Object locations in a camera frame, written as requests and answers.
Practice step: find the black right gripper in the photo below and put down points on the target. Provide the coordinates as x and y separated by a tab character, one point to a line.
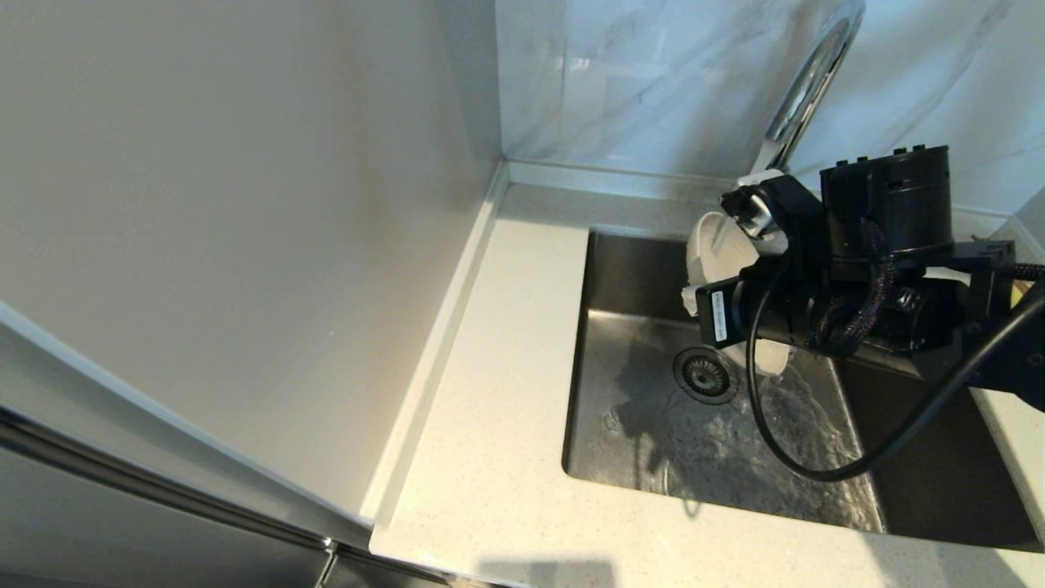
914	314

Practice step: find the white round plate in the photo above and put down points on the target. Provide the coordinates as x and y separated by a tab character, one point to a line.
706	261

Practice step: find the stainless steel sink basin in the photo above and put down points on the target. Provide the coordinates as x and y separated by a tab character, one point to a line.
653	457

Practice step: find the round metal drain strainer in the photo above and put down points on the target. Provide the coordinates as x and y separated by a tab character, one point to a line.
702	377

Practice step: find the chrome gooseneck faucet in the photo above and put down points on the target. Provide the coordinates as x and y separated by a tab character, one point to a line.
816	73

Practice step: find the dark metal cabinet trim bar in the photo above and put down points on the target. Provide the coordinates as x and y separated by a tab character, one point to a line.
163	482

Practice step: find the tall grey cabinet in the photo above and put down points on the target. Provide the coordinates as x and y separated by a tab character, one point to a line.
122	539

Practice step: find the black wrist camera with label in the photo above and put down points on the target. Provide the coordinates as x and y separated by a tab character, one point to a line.
722	314

